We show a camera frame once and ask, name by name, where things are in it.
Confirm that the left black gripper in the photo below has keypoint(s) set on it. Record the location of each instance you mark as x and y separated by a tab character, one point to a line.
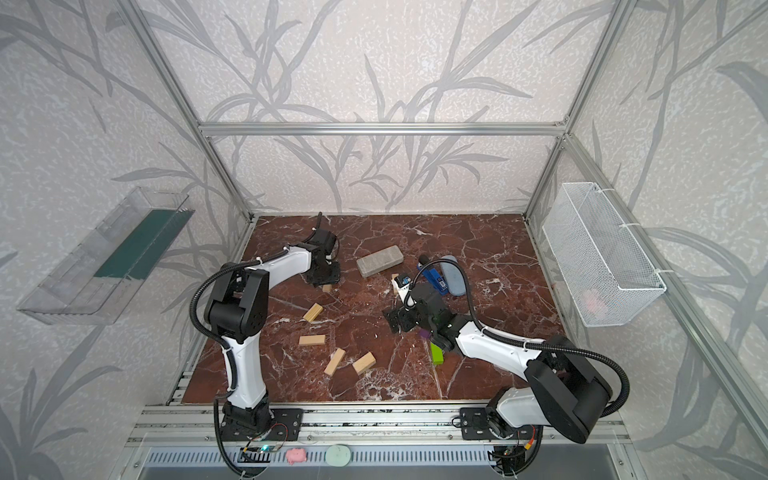
323	272

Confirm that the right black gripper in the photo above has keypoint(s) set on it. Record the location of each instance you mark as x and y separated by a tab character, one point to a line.
405	314

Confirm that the wood block mid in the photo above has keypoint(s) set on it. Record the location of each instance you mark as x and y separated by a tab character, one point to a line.
313	312

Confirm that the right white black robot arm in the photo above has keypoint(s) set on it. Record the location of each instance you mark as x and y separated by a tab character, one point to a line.
568	389

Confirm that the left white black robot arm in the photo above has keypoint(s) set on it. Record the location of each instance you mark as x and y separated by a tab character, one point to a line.
231	309

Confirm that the green block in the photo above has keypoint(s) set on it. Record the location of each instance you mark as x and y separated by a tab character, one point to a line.
436	355

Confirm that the wood block bottom slanted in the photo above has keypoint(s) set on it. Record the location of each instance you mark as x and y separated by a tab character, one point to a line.
334	362

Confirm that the blue stapler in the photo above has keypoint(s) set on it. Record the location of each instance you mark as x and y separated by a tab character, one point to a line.
432	275

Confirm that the blue-grey oval case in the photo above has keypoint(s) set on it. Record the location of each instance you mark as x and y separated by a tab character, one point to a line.
452	276

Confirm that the grey stone brick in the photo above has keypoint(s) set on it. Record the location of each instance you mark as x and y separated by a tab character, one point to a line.
379	261

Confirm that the pink object in basket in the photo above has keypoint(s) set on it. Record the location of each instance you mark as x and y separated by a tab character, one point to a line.
595	304

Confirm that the pale green round disc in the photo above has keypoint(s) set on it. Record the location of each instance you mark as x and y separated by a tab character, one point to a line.
338	455

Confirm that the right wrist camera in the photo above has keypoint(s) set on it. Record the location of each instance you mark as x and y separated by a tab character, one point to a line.
404	282

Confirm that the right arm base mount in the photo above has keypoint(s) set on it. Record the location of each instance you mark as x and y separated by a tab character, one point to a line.
480	423

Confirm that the aluminium frame crossbar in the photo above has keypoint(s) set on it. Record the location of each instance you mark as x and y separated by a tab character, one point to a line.
213	129

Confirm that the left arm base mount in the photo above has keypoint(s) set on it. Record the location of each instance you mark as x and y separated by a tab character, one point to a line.
279	425

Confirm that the white wire mesh basket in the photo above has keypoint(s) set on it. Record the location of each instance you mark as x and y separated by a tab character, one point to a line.
595	248

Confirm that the clear plastic wall bin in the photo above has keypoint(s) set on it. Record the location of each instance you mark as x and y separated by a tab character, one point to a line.
95	282

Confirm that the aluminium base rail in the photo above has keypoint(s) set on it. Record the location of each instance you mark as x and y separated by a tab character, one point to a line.
318	424

